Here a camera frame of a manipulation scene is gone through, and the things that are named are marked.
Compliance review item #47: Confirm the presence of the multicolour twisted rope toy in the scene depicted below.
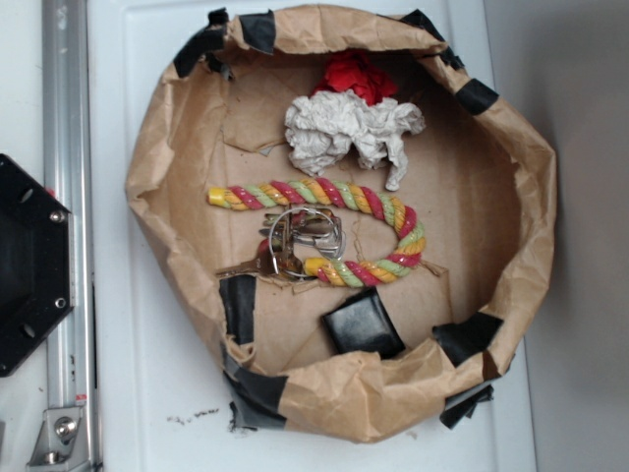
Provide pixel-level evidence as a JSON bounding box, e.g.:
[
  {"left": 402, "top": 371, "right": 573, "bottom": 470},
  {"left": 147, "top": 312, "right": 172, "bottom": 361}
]
[{"left": 206, "top": 177, "right": 426, "bottom": 288}]

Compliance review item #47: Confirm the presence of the white crumpled paper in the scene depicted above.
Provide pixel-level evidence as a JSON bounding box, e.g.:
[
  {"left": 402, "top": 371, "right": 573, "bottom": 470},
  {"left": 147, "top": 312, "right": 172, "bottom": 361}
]
[{"left": 284, "top": 90, "right": 426, "bottom": 192}]

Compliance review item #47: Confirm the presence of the metal corner bracket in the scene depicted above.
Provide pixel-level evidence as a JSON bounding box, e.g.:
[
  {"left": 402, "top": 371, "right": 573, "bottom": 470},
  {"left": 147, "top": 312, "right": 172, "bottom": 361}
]
[{"left": 26, "top": 406, "right": 92, "bottom": 472}]

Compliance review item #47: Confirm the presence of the black box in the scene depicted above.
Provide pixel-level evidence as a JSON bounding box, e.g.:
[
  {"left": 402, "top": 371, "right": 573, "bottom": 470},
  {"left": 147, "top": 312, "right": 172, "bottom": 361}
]
[{"left": 321, "top": 287, "right": 405, "bottom": 359}]

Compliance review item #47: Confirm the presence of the red crumpled paper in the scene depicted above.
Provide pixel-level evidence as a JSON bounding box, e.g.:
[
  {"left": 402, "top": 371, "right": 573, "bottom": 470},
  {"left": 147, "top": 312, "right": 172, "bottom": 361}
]
[{"left": 312, "top": 50, "right": 398, "bottom": 106}]

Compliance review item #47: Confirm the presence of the white tray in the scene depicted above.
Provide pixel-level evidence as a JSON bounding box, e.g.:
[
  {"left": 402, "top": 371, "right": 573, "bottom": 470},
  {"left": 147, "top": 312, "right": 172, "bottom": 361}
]
[{"left": 87, "top": 1, "right": 537, "bottom": 471}]

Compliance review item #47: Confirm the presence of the aluminium rail profile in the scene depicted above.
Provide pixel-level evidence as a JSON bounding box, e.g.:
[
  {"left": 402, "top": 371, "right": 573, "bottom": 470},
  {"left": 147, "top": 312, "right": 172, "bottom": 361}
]
[{"left": 42, "top": 1, "right": 102, "bottom": 471}]

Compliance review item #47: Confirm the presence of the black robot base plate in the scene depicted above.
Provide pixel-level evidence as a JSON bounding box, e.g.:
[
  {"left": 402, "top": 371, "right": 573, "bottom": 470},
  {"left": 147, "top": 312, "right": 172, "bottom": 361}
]
[{"left": 0, "top": 154, "right": 73, "bottom": 378}]

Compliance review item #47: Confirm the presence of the brown paper bag bin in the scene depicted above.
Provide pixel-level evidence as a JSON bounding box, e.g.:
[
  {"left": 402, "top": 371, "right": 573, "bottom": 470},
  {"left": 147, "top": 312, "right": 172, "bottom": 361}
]
[{"left": 126, "top": 5, "right": 556, "bottom": 443}]

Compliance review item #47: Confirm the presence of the bunch of metal keys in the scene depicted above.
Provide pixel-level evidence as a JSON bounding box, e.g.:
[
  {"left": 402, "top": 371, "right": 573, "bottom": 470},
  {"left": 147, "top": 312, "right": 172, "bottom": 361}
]
[{"left": 216, "top": 206, "right": 346, "bottom": 281}]

